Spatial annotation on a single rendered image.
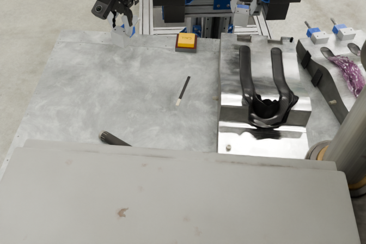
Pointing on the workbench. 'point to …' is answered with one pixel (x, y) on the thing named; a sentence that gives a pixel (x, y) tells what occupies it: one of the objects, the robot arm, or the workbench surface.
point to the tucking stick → (183, 91)
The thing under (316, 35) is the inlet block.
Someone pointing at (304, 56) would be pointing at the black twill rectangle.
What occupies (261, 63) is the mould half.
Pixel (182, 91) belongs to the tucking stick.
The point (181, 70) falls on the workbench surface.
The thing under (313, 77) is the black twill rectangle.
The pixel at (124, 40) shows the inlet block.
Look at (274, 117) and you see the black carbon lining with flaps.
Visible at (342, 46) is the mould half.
